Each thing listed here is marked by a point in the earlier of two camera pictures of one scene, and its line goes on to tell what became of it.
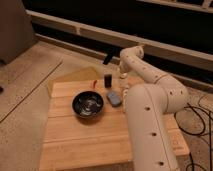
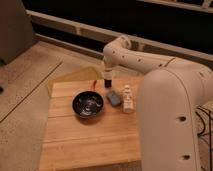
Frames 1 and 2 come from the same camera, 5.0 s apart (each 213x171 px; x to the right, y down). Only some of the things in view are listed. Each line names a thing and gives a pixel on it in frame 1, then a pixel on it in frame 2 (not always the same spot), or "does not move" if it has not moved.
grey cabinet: [16, 30] does not move
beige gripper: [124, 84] to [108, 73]
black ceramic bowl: [88, 104] does not move
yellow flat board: [84, 74] does not move
